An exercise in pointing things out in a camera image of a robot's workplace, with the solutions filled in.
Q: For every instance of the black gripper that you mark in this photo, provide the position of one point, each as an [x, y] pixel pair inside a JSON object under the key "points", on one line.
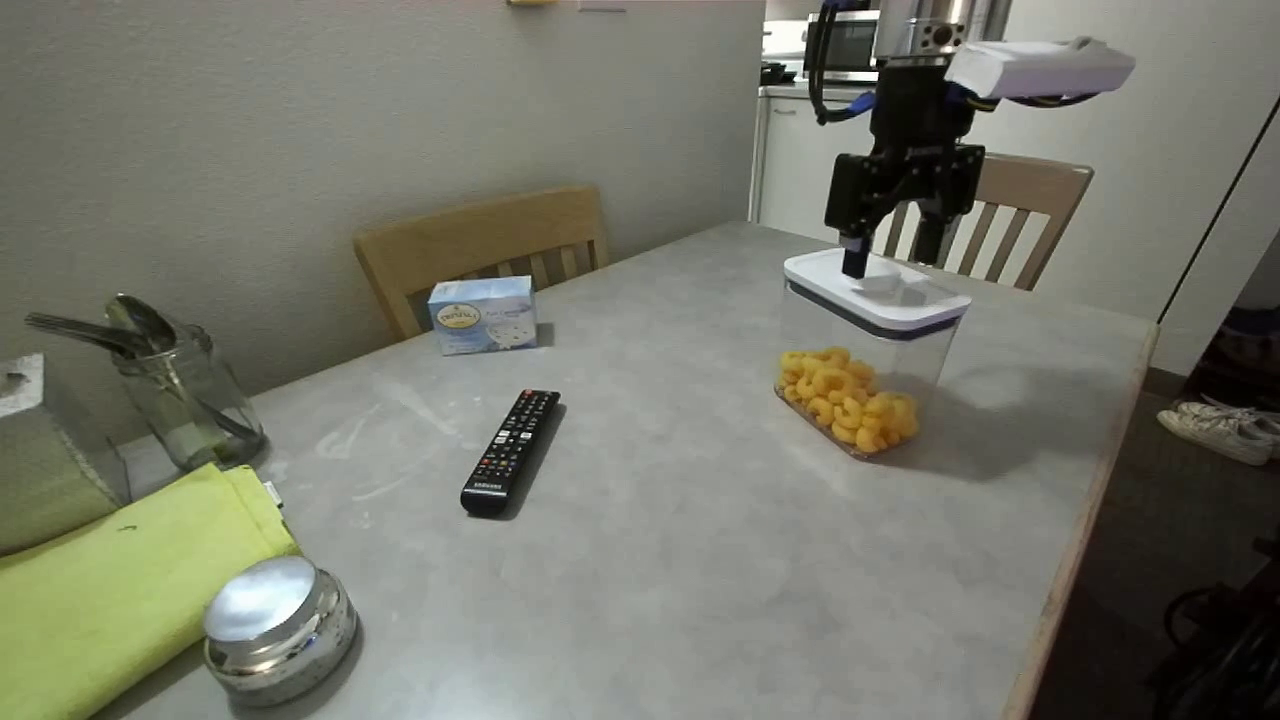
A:
{"points": [[923, 112]]}

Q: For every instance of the white rectangular container lid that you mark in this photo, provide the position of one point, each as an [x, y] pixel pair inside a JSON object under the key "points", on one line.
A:
{"points": [[826, 282]]}

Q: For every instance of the light wooden slatted chair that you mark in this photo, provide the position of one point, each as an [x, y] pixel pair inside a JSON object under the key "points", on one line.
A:
{"points": [[467, 238], [1042, 185]]}

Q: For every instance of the dark bag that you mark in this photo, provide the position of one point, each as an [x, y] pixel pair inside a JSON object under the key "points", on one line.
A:
{"points": [[1241, 356]]}

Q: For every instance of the white shoes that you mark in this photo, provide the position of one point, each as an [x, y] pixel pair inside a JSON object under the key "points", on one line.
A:
{"points": [[1221, 428]]}

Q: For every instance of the light blue small box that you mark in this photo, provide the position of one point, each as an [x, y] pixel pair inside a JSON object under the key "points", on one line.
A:
{"points": [[483, 313]]}

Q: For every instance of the black remote control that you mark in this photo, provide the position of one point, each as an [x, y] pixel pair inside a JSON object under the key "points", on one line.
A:
{"points": [[510, 452]]}

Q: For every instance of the dark tangled equipment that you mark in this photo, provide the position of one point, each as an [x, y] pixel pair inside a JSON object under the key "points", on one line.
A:
{"points": [[1235, 646]]}

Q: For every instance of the clear glass utensil jar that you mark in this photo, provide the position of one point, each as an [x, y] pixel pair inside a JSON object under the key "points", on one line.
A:
{"points": [[193, 403]]}

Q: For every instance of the round silver metal tin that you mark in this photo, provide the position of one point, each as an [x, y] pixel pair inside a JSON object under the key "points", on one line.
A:
{"points": [[276, 624]]}

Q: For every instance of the metal spoon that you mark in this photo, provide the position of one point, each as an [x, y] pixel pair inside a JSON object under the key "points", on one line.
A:
{"points": [[144, 321]]}

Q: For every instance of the dark metal utensil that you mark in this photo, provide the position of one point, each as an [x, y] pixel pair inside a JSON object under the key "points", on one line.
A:
{"points": [[83, 328]]}

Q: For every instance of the lime green cloth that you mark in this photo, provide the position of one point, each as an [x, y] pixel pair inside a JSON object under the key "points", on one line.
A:
{"points": [[104, 584]]}

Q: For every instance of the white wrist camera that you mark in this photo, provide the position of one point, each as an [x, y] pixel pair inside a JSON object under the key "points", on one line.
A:
{"points": [[1042, 67]]}

